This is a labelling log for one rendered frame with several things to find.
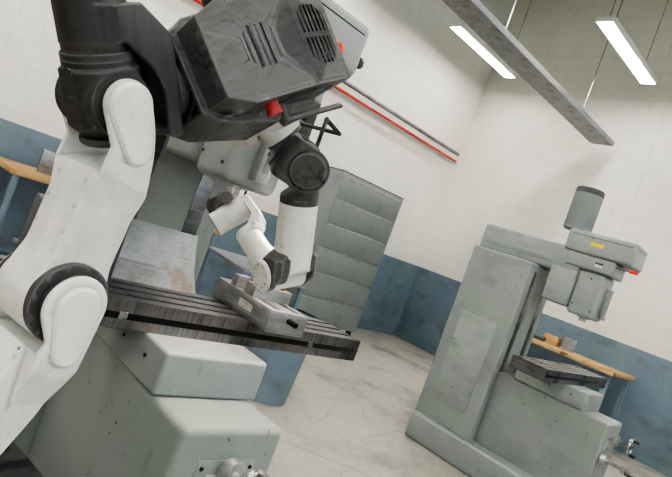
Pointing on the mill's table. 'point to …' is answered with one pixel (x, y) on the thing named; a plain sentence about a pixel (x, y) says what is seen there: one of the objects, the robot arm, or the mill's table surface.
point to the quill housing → (234, 165)
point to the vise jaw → (268, 294)
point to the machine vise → (226, 291)
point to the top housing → (346, 31)
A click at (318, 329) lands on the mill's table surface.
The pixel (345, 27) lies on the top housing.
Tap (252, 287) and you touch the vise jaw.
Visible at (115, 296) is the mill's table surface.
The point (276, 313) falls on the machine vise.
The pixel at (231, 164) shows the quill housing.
